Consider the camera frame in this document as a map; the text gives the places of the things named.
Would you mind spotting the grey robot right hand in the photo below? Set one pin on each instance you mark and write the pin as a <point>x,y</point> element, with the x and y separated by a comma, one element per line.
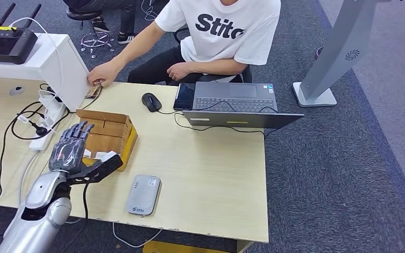
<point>68,153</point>

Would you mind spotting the person's right hand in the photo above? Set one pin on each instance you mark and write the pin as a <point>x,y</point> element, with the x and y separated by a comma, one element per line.
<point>103,74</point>

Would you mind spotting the person's left hand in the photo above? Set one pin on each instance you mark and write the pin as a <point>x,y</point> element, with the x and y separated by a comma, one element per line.
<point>178,71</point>

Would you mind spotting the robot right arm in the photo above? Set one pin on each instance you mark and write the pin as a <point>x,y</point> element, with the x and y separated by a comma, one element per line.
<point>45,195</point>

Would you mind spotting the person's right forearm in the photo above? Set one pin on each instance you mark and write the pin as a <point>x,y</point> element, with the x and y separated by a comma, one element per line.
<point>136,49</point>

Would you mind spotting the person's left forearm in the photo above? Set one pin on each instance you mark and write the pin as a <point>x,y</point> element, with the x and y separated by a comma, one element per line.
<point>220,66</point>

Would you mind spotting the white room key card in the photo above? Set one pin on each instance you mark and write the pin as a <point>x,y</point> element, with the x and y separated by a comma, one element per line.
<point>87,153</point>
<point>101,154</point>

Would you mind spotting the person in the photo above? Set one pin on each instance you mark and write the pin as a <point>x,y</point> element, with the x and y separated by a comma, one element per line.
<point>223,45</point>
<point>127,14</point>

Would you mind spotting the grey card reader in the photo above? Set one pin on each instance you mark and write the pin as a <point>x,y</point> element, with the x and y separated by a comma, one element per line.
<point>143,195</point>

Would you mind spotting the clear plastic film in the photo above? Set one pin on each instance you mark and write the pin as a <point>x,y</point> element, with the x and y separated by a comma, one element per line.
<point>66,155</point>

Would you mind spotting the black smartphone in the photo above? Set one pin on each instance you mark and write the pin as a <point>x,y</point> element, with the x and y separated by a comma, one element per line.
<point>184,96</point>

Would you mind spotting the white power strip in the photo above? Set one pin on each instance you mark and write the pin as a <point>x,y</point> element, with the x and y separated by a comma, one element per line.
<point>40,143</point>

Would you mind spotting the white cabinet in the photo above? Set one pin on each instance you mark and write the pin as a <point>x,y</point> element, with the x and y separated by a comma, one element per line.
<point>66,73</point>

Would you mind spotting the black computer mouse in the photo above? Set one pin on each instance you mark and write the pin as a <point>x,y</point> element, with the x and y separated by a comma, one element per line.
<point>151,102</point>

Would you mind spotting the open cardboard box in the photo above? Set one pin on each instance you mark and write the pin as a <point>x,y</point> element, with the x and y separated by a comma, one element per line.
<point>111,129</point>

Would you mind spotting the grey laptop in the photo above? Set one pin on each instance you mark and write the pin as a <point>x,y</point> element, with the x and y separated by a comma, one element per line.
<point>237,94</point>

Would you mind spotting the black stool chrome base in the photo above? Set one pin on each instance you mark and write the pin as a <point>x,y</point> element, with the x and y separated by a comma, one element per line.
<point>80,14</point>

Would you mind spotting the grey desk grommet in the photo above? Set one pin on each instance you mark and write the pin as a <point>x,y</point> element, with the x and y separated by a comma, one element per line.
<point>16,90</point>

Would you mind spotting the black remote controller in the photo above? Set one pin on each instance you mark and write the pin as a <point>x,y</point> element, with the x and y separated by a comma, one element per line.
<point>3,45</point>

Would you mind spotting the grey kiosk stand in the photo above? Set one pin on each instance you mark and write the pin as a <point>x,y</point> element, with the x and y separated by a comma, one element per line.
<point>342,42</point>

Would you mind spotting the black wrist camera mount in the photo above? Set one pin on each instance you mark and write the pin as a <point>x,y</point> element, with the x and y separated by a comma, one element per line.
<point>101,170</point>

